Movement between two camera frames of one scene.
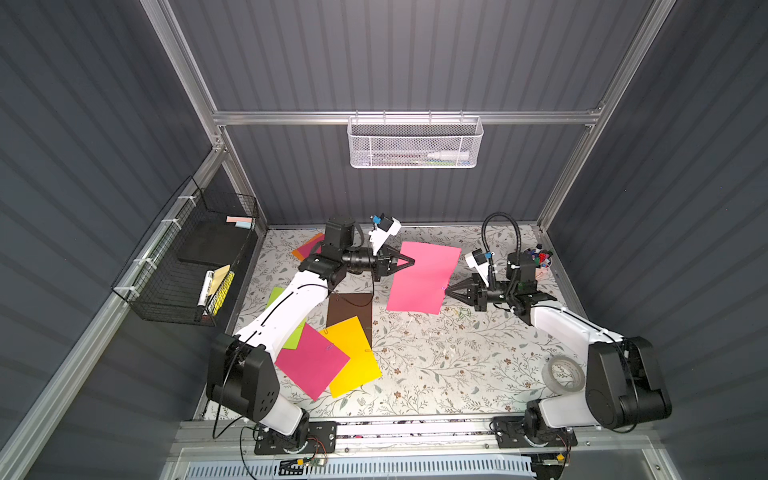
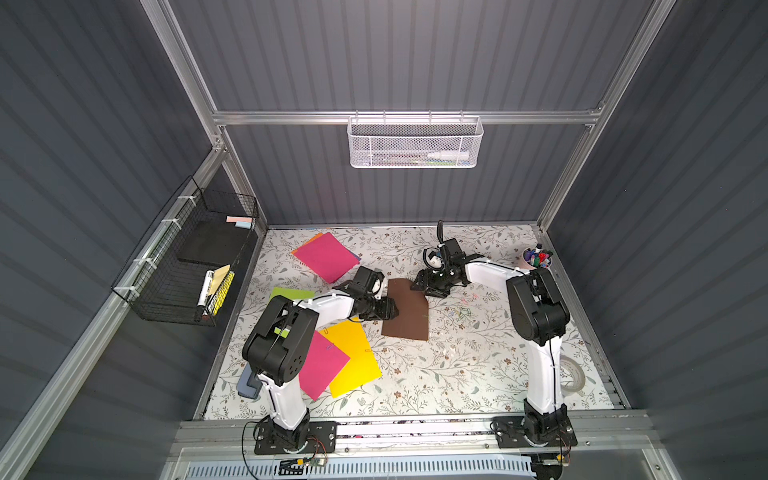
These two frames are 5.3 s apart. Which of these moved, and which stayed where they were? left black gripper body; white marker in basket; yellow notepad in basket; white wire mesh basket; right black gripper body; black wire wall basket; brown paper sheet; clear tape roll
Moved: brown paper sheet; left black gripper body; right black gripper body
Stayed: clear tape roll; black wire wall basket; yellow notepad in basket; white marker in basket; white wire mesh basket
